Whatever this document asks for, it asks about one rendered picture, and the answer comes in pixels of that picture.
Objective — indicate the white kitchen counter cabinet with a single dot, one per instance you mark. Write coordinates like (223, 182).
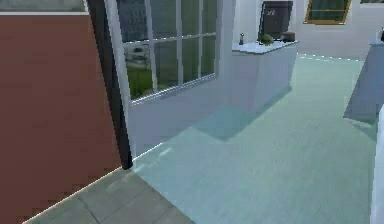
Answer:
(263, 71)

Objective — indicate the white framed window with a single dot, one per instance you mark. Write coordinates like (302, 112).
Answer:
(166, 46)

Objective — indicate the small dark pepper shaker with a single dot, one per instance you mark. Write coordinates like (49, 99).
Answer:
(241, 38)

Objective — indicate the dark round pot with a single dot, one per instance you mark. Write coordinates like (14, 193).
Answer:
(288, 36)

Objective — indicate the black chalkboard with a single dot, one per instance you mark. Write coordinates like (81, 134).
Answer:
(275, 18)

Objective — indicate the gold framed picture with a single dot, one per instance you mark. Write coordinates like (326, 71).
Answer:
(327, 10)

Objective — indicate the black door frame post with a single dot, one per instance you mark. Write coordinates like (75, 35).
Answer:
(110, 86)

